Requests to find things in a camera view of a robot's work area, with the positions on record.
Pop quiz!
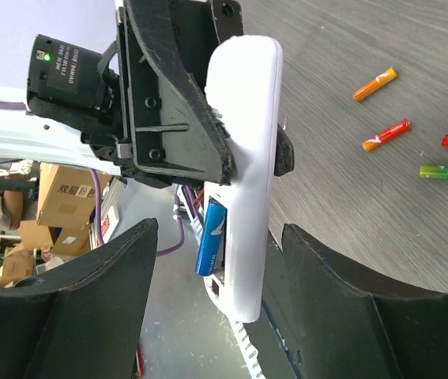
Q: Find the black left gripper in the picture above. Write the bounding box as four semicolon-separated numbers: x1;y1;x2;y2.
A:
27;1;243;188

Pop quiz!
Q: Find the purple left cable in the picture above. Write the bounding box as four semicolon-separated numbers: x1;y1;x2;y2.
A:
0;96;187;257

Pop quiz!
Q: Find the white air conditioner remote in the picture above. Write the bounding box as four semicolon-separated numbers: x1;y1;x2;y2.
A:
204;35;283;323

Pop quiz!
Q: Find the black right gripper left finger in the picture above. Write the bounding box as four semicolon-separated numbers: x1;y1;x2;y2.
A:
0;218;158;378

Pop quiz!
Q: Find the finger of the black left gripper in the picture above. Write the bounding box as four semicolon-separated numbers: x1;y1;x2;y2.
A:
274;125;295;177

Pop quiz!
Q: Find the cardboard box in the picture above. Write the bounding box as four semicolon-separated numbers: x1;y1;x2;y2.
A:
36;163;96;230

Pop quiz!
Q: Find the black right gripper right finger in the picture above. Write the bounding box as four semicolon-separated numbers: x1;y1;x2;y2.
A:
261;224;448;378

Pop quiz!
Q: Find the red orange battery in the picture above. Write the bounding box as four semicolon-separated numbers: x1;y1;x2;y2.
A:
362;119;411;152

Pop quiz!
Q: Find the white cable duct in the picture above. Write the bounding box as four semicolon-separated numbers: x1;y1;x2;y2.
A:
229;321;265;379

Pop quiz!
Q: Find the orange battery upper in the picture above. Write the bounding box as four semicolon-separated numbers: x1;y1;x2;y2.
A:
352;67;397;102

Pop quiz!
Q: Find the blue battery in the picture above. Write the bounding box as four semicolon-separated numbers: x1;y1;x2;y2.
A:
195;198;227;276

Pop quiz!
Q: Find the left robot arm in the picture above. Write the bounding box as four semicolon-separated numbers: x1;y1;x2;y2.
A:
0;1;295;188

